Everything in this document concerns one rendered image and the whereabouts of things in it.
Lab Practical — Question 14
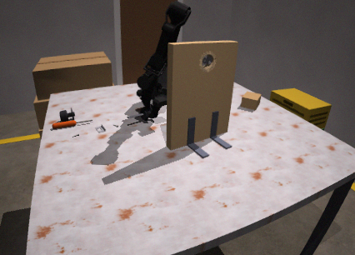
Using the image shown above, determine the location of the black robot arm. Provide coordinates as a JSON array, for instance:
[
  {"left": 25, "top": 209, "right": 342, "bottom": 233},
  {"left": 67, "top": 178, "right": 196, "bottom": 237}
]
[{"left": 137, "top": 1, "right": 191, "bottom": 96}]

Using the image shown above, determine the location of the tan cardboard box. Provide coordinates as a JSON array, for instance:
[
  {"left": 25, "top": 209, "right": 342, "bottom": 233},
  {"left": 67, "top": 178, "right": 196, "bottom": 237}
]
[{"left": 241, "top": 92, "right": 262, "bottom": 110}]

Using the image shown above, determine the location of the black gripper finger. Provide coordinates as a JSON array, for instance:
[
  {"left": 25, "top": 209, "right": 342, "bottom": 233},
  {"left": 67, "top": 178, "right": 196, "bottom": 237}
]
[
  {"left": 140, "top": 97, "right": 151, "bottom": 109},
  {"left": 151, "top": 104, "right": 160, "bottom": 117}
]

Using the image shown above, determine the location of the orange-handled screwdriver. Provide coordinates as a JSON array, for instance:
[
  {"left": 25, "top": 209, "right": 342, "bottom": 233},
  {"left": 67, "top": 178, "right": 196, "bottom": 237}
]
[{"left": 52, "top": 120, "right": 85, "bottom": 128}]

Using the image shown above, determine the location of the brown wooden door panel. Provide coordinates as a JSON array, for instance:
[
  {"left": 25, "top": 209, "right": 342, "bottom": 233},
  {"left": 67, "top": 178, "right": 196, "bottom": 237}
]
[{"left": 167, "top": 41, "right": 238, "bottom": 150}]

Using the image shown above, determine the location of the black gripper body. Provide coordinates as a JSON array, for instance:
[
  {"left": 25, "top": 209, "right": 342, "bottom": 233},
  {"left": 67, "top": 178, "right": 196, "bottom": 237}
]
[{"left": 137, "top": 83, "right": 167, "bottom": 108}]

